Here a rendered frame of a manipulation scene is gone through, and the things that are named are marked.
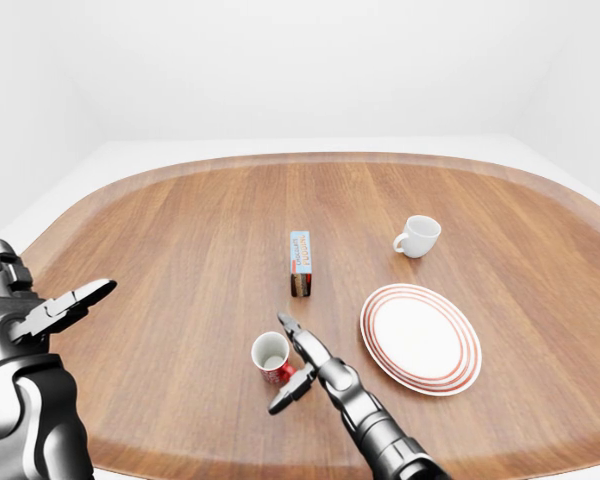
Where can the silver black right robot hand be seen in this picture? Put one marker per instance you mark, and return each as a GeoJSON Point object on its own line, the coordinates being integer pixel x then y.
{"type": "Point", "coordinates": [314, 352]}

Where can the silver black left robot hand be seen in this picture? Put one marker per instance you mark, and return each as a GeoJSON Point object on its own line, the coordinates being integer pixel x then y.
{"type": "Point", "coordinates": [27, 320]}

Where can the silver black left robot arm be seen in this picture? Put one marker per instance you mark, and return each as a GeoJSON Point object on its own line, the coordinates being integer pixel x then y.
{"type": "Point", "coordinates": [25, 420]}

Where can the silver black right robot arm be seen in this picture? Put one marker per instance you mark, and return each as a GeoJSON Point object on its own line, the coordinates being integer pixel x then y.
{"type": "Point", "coordinates": [385, 435]}

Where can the red mug with white inside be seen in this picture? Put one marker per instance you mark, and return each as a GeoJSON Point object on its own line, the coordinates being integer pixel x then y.
{"type": "Point", "coordinates": [271, 359]}

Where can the white plate with red rings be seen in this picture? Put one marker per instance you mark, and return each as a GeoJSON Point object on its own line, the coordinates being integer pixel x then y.
{"type": "Point", "coordinates": [420, 339]}

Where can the chocolate pudding box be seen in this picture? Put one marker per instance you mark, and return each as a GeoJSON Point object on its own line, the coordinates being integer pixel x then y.
{"type": "Point", "coordinates": [301, 262]}

